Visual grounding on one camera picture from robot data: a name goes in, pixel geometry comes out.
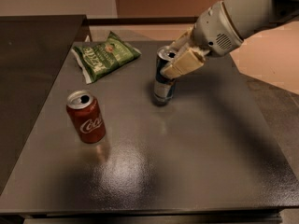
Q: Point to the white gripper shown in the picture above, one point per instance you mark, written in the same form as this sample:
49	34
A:
214	31

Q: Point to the red coca-cola can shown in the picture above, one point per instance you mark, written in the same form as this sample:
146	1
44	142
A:
83	109

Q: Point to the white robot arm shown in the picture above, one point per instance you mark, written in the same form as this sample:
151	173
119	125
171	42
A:
252	16

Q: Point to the blue silver redbull can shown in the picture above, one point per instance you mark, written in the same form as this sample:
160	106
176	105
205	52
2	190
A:
164	87

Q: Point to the green chips bag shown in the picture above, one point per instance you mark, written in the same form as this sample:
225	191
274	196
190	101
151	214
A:
102	59

